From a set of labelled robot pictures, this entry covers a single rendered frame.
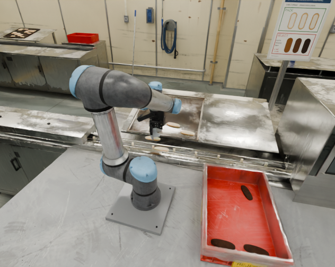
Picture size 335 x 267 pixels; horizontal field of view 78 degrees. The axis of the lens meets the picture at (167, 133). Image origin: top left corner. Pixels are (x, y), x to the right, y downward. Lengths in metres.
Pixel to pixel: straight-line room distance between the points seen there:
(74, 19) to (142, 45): 1.64
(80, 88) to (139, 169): 0.40
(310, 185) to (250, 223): 0.34
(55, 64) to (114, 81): 3.50
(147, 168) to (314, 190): 0.81
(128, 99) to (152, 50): 4.39
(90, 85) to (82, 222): 0.65
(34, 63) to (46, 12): 1.98
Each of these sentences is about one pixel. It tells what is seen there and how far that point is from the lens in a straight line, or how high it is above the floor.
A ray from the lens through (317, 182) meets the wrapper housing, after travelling 1.21.
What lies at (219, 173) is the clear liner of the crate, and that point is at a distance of 1.19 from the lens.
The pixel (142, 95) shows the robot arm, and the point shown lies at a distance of 0.67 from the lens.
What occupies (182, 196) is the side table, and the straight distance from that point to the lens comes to 1.12.
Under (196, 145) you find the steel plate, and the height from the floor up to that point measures 0.82.
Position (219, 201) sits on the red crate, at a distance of 1.13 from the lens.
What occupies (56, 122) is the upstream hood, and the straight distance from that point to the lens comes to 1.66.
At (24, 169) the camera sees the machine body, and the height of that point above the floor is 0.51.
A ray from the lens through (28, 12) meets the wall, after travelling 6.40.
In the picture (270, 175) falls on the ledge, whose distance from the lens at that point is 1.32.
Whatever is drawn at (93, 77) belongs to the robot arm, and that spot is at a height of 1.47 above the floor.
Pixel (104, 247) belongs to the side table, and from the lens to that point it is 1.00.
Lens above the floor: 1.68
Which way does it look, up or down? 34 degrees down
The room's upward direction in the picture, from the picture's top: 2 degrees clockwise
